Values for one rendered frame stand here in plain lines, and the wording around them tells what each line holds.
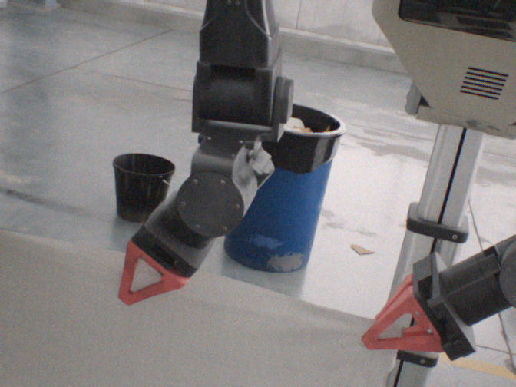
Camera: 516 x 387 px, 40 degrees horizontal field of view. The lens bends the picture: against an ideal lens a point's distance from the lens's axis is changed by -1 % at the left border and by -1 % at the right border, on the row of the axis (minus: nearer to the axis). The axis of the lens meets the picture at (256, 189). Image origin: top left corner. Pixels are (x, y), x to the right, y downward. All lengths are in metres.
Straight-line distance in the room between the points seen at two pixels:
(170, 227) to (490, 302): 0.30
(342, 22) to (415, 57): 7.58
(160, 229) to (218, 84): 0.15
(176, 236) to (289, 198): 2.26
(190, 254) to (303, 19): 8.11
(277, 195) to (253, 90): 2.30
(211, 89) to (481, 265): 0.29
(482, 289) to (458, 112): 0.58
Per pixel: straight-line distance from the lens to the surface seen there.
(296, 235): 3.02
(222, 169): 0.56
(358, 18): 8.67
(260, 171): 0.62
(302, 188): 2.92
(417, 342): 0.70
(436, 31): 1.07
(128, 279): 0.71
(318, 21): 8.71
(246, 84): 0.62
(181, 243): 0.67
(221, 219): 0.58
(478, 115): 1.20
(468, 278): 0.67
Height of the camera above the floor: 1.39
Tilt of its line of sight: 20 degrees down
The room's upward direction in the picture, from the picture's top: 10 degrees clockwise
